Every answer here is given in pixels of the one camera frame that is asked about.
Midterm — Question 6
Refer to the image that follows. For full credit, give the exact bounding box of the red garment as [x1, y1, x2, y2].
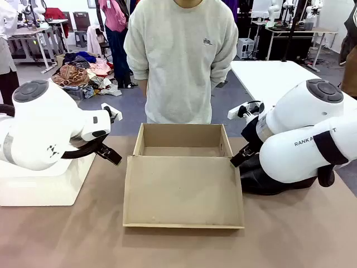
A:
[44, 7, 70, 36]

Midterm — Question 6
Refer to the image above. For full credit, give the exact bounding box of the pile of colourful clothes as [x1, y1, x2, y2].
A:
[51, 51, 123, 100]

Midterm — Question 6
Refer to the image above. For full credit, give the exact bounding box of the mannequin with pink shirt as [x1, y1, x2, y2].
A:
[94, 0, 132, 89]

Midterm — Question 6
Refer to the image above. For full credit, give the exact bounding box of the black leather shoe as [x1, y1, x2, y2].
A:
[239, 153, 321, 196]

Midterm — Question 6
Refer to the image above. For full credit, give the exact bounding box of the dark grey chair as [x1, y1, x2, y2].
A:
[73, 11, 90, 48]

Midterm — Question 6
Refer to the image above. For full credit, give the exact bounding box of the black stand pole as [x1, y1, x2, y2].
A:
[281, 0, 306, 63]

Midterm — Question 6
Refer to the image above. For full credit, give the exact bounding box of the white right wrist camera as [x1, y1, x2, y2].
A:
[228, 100, 265, 121]

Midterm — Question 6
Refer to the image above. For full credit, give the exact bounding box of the white table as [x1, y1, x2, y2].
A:
[230, 60, 357, 112]

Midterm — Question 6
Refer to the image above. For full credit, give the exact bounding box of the black desk with white top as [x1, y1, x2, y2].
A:
[250, 21, 339, 61]

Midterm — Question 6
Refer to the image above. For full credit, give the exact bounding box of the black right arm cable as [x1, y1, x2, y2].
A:
[317, 164, 336, 188]

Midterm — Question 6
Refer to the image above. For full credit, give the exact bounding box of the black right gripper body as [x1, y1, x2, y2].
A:
[240, 115, 264, 149]

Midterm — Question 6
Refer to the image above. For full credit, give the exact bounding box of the white plastic storage bin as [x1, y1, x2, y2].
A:
[0, 152, 97, 207]

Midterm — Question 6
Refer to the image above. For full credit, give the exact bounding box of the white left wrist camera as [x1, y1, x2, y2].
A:
[100, 103, 123, 122]

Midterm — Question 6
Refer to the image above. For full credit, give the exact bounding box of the pale pink garment on chair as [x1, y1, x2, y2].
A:
[86, 25, 103, 57]

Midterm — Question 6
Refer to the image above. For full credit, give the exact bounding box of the person in grey sweatshirt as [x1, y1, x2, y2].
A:
[123, 0, 239, 125]

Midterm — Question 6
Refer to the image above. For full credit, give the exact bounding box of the brown cardboard shoe box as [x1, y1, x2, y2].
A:
[123, 122, 245, 230]

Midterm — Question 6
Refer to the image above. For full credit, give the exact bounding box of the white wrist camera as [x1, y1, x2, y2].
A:
[228, 100, 265, 121]
[100, 103, 123, 122]

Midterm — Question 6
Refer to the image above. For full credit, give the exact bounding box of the white computer case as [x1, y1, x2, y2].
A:
[237, 37, 256, 60]

